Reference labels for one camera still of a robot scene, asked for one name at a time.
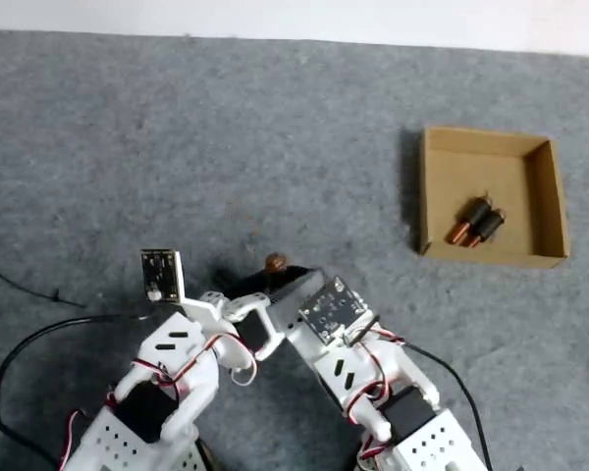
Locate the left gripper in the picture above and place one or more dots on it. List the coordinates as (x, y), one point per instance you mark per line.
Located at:
(176, 343)

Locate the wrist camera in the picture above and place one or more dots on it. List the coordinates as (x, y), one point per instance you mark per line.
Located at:
(161, 275)
(333, 309)

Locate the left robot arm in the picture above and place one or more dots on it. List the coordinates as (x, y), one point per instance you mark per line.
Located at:
(113, 436)

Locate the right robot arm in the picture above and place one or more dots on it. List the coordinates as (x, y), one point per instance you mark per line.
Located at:
(432, 441)

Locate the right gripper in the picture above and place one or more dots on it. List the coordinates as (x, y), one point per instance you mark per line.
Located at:
(334, 368)

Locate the copper bolt in black sleeve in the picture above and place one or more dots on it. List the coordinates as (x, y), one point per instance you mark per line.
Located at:
(473, 216)
(486, 226)

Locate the cardboard box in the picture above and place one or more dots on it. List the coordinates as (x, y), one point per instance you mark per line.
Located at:
(491, 196)

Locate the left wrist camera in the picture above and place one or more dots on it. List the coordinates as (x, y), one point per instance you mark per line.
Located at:
(161, 275)

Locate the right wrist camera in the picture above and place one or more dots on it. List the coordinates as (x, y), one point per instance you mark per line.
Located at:
(333, 309)

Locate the black zip tie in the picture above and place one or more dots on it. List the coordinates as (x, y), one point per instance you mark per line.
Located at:
(44, 294)

